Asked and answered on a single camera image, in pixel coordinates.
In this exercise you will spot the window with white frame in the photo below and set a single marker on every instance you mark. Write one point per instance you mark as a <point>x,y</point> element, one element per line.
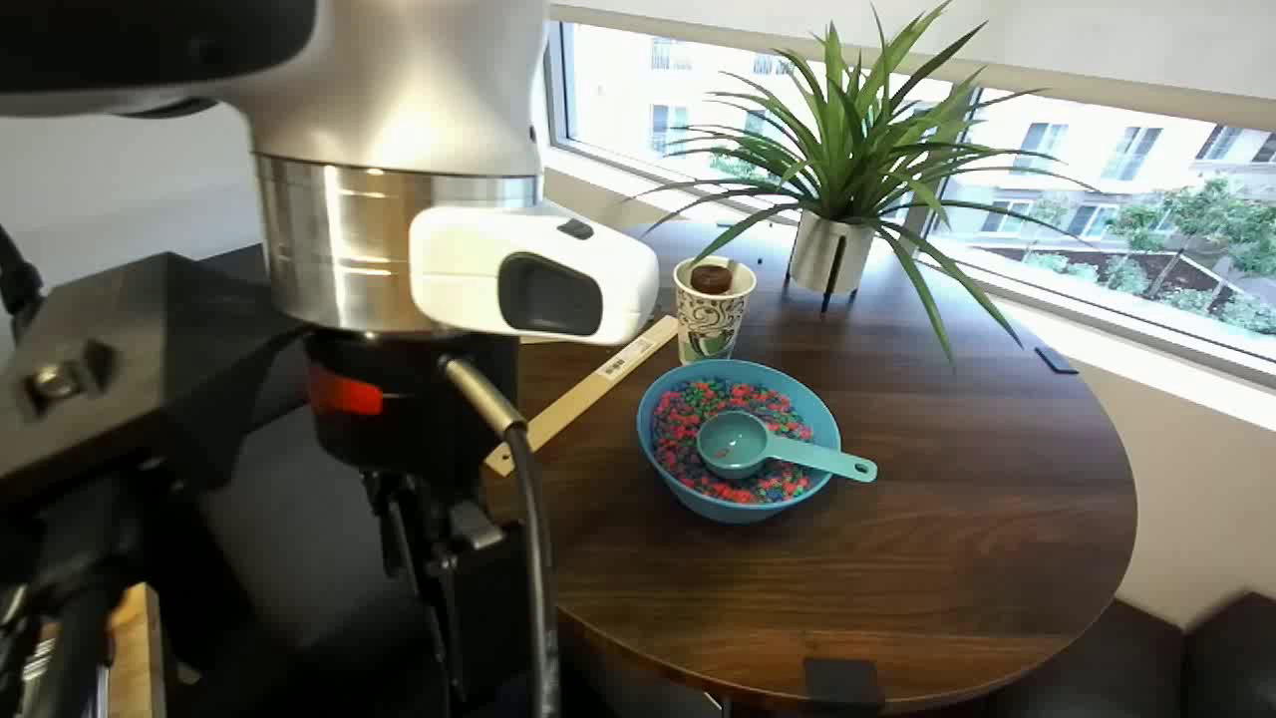
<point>1169,160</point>

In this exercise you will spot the white plant pot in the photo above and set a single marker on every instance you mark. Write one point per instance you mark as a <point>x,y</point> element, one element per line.
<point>814,260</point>

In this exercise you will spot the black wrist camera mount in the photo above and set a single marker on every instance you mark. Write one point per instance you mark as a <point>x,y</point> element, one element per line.
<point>133,362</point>

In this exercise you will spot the colourful cereal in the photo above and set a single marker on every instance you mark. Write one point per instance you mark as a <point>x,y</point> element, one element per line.
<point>678,442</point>

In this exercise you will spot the patterned paper cup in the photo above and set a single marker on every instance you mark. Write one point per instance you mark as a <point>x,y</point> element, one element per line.
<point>702,329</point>

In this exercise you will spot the wooden board edge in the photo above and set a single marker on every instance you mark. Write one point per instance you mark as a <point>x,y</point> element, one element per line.
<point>133,660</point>

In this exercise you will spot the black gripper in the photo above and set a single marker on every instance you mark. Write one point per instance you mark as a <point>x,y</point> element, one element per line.
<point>400,424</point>

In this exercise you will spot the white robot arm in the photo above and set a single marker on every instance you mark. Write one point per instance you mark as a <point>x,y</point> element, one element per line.
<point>400,80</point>

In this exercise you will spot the light wooden ruler stick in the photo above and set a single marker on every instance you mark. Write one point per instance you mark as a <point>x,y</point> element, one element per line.
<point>584,392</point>

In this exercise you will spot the black tape patch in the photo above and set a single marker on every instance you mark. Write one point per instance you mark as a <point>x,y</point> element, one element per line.
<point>844,684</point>

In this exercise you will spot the blue bowl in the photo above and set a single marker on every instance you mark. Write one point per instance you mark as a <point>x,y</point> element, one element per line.
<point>742,512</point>

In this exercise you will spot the aluminium rail frame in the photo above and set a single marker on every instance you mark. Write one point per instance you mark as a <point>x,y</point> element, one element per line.
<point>43,673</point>

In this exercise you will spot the green spiky plant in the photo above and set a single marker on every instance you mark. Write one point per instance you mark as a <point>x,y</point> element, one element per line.
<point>852,145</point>

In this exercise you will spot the teal measuring scoop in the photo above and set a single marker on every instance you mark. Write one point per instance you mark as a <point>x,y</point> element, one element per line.
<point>733,444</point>

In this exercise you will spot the dark upholstered bench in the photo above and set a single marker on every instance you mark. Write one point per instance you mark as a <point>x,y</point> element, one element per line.
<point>1230,660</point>

